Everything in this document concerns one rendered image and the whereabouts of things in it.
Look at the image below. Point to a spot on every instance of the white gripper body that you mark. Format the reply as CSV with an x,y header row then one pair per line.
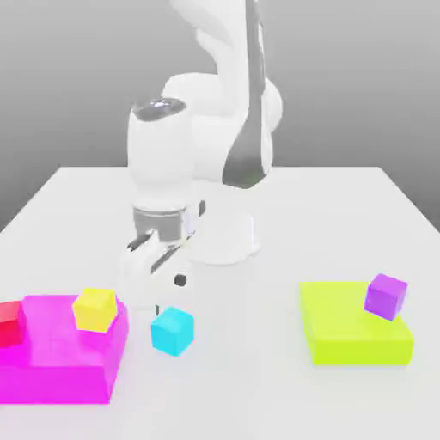
x,y
144,275

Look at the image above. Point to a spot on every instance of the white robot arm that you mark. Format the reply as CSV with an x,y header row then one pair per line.
x,y
161,161

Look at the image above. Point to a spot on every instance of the small yellow cube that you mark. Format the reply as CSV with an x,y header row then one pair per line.
x,y
94,309

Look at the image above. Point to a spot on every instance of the small cyan cube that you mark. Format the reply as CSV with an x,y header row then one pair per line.
x,y
172,331

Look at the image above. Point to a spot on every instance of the small red cube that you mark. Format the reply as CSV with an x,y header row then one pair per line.
x,y
10,325

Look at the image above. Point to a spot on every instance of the small purple cube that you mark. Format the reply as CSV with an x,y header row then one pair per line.
x,y
385,297

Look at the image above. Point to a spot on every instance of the large magenta box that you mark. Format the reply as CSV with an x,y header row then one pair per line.
x,y
58,364

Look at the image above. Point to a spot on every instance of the large lime box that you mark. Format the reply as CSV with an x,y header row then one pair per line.
x,y
343,330

